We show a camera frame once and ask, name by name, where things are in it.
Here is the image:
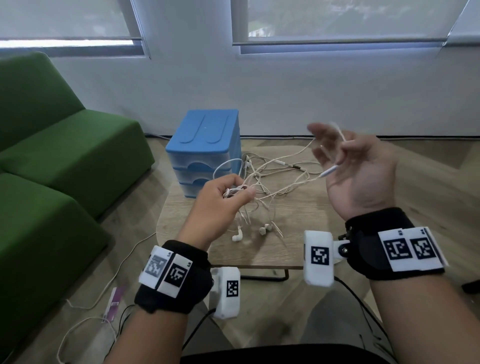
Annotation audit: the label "person's left hand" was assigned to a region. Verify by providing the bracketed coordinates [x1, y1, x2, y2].
[176, 174, 258, 252]

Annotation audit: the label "person's right hand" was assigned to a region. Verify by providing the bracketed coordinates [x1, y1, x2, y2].
[307, 122, 400, 222]

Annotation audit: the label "white earphones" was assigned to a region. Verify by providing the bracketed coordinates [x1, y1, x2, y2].
[212, 121, 348, 243]

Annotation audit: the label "person's left forearm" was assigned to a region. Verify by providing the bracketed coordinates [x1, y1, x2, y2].
[105, 308, 200, 364]

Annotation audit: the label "person's right forearm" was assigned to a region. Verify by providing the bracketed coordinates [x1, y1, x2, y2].
[369, 274, 480, 364]

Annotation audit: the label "blue plastic drawer unit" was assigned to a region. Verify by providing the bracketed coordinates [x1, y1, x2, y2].
[165, 109, 243, 199]

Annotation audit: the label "black metal table leg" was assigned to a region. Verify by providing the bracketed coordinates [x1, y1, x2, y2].
[239, 268, 290, 282]

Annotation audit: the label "white left marker plate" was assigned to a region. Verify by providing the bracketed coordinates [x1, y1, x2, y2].
[138, 245, 194, 299]

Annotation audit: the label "white marker plate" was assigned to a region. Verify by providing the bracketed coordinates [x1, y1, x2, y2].
[138, 245, 194, 299]
[377, 226, 450, 273]

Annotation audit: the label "wide grey window blind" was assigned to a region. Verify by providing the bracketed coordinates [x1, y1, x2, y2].
[230, 0, 480, 55]

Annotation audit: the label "white right marker plate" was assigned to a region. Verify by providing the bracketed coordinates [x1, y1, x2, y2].
[377, 226, 450, 273]

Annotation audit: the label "person's grey trousers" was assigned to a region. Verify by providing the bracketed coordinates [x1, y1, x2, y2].
[195, 288, 381, 351]

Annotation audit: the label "person's black shirt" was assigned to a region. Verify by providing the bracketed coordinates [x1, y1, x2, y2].
[179, 343, 395, 364]

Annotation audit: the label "pink and white packet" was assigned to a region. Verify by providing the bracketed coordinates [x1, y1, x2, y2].
[101, 286, 127, 323]

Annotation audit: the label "green sofa seat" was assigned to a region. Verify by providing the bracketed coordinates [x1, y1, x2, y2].
[0, 172, 112, 362]
[0, 51, 155, 220]

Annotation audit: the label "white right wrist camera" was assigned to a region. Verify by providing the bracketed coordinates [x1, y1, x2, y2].
[302, 230, 352, 289]

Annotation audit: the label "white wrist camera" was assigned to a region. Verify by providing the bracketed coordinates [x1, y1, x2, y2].
[302, 230, 352, 289]
[208, 266, 242, 320]

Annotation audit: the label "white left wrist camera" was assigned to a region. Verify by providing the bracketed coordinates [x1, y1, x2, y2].
[208, 266, 242, 320]

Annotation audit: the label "black left wrist strap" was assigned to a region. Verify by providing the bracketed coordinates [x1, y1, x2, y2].
[134, 240, 215, 315]

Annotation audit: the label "black wrist strap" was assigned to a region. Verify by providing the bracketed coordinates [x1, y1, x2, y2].
[344, 207, 448, 281]
[134, 240, 215, 315]

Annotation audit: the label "black right wrist strap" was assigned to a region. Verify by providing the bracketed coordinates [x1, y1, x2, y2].
[344, 207, 448, 281]

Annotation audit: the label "white floor cable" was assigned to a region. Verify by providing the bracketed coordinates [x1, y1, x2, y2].
[56, 231, 158, 361]

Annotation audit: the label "black left camera cable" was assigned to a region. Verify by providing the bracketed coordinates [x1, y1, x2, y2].
[181, 307, 217, 352]

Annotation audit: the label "black camera cable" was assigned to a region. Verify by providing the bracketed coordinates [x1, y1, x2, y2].
[181, 307, 217, 352]
[333, 276, 399, 364]

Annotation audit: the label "black right camera cable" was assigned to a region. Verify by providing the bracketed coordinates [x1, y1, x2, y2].
[333, 276, 399, 364]

